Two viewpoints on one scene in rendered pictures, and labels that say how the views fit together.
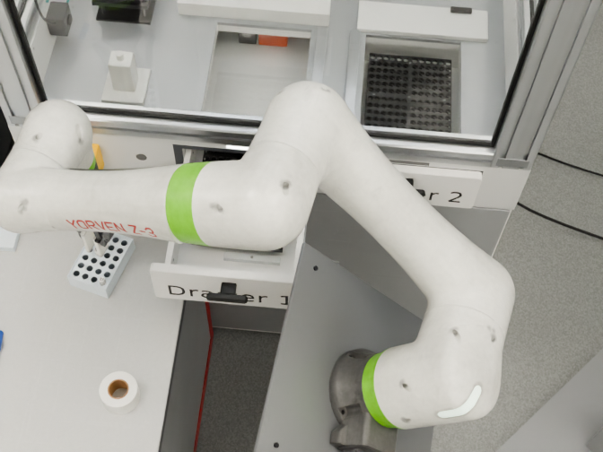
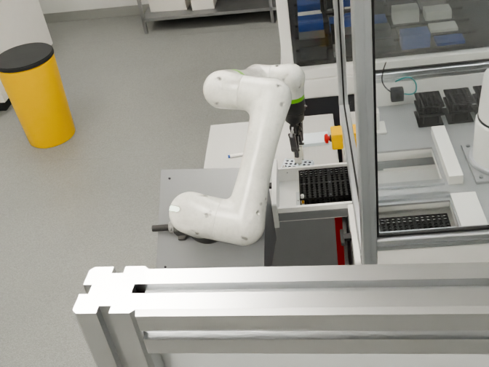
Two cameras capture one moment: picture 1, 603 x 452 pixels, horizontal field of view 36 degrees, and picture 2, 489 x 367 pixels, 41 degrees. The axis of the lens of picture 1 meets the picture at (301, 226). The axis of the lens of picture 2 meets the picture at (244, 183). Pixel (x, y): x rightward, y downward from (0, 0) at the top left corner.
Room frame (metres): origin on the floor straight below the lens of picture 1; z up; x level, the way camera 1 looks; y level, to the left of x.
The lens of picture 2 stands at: (0.85, -1.80, 2.33)
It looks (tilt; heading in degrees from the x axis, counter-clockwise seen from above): 36 degrees down; 96
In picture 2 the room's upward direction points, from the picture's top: 10 degrees counter-clockwise
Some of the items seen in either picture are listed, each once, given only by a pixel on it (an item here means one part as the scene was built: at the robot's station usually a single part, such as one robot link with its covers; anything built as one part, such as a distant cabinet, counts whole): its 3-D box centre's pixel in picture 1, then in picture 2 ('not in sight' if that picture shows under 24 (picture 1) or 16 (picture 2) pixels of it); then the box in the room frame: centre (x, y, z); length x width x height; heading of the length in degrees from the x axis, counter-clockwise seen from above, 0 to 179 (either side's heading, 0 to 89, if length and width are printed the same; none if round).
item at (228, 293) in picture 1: (228, 291); not in sight; (0.75, 0.13, 0.91); 0.07 x 0.04 x 0.01; 87
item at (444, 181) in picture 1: (404, 184); (354, 243); (1.02, -0.20, 0.87); 0.29 x 0.02 x 0.11; 87
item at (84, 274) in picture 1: (101, 261); (297, 168); (0.86, 0.39, 0.78); 0.12 x 0.08 x 0.04; 162
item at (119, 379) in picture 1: (119, 393); not in sight; (0.59, 0.32, 0.78); 0.07 x 0.07 x 0.04
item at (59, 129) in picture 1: (57, 143); (288, 81); (0.87, 0.40, 1.18); 0.13 x 0.11 x 0.14; 166
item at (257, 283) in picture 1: (230, 287); (275, 191); (0.77, 0.13, 0.87); 0.29 x 0.02 x 0.11; 87
